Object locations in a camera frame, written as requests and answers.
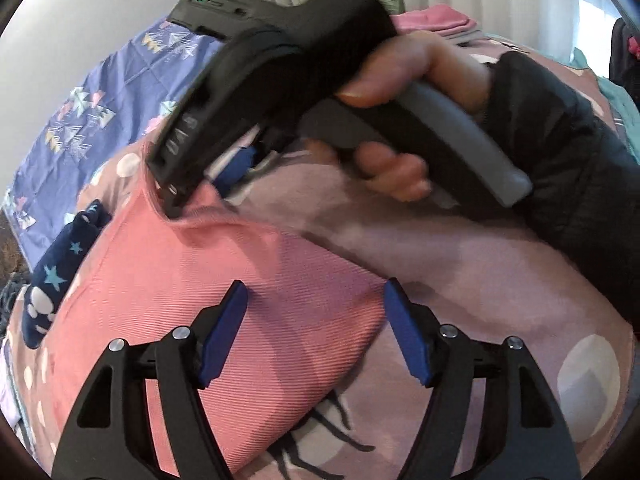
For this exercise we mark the mauve polka dot deer blanket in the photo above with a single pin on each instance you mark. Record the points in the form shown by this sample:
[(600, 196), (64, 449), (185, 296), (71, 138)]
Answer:
[(450, 260)]

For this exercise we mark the salmon pink long-sleeve shirt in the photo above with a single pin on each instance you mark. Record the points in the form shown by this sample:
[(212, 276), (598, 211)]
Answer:
[(250, 270)]

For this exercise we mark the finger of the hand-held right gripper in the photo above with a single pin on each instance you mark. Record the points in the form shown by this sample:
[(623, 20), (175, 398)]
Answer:
[(185, 150), (235, 170)]

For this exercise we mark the blue tree print sheet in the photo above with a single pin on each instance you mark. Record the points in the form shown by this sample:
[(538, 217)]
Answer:
[(75, 160)]

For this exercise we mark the red pink garment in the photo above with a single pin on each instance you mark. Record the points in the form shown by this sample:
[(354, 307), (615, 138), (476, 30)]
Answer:
[(634, 45)]

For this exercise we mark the navy star print cloth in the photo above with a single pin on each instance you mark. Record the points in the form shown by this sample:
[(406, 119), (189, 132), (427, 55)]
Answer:
[(55, 270)]

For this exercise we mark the folded grey garment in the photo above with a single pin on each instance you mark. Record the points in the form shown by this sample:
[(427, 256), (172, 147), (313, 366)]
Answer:
[(465, 35)]

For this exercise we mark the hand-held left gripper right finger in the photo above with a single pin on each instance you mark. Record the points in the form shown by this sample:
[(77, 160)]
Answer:
[(407, 330)]

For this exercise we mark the black clothing pile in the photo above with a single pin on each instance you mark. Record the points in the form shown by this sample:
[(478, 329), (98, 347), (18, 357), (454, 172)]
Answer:
[(622, 70)]

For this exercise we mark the person's right hand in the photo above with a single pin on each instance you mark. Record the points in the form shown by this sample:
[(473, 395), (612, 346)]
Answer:
[(430, 60)]

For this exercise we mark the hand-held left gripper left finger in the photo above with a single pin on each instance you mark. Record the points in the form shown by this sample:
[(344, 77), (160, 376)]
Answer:
[(225, 330)]

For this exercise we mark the dark printed headboard cover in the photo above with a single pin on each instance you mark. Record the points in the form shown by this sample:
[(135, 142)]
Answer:
[(7, 245)]

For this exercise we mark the folded magenta pink garment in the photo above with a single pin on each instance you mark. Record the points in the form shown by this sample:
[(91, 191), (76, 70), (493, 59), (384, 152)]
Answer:
[(435, 16)]

